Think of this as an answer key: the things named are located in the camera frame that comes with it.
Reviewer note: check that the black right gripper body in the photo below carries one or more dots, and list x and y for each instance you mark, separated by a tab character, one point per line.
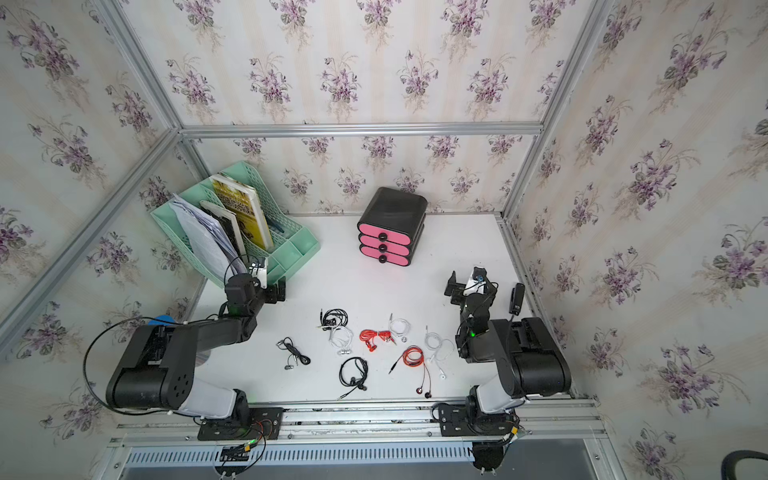
480	288

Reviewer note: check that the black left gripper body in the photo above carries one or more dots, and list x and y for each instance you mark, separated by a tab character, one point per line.
274	291

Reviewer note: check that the white earphones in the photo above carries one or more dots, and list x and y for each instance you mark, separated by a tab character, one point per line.
341	338
440	349
399	328

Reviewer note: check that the red earphones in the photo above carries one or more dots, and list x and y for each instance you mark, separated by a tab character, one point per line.
414	357
369	337

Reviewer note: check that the pink top drawer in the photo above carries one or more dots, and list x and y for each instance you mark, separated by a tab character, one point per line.
385	234

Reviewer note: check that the pink drawer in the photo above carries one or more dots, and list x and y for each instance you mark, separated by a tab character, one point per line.
385	234
385	257
383	246

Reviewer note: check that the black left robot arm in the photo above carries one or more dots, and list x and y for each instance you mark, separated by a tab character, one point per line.
156	372

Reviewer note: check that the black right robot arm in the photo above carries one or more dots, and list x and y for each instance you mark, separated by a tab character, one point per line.
527	359

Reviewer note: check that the black earphones left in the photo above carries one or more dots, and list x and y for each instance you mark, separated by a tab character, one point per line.
295	356

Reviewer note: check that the black earphones top coil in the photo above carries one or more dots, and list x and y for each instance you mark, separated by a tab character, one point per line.
333	318

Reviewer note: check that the black earphones coil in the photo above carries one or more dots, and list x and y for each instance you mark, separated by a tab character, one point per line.
333	318
353	375

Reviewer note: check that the pink bottom drawer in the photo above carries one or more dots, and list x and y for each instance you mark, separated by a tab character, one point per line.
385	257

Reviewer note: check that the black drawer cabinet shell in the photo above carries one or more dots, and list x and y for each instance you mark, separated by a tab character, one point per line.
398	211

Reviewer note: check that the black earphones bottom coil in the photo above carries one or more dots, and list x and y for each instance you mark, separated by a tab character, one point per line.
353	375

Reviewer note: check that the green plastic file organizer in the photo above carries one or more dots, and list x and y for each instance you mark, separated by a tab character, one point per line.
294	243

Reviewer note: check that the small black clip device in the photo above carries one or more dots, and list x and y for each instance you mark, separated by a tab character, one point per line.
517	298

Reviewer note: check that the white paper stack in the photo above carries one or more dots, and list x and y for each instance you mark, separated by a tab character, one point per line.
208	240

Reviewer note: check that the dark thin book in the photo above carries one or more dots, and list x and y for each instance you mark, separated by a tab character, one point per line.
228	222

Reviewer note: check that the yellow book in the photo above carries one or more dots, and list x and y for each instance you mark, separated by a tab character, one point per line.
244	202

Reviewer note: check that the blue lidded shiny can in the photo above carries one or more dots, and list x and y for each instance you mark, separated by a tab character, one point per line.
162	320

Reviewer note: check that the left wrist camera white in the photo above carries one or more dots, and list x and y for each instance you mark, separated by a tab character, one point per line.
260	273

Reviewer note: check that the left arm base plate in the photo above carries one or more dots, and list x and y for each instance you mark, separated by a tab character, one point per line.
259	421

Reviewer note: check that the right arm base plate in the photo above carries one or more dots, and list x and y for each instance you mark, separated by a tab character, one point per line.
456	420

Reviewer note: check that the aluminium mounting rail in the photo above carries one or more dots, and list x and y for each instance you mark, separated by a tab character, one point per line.
558	417

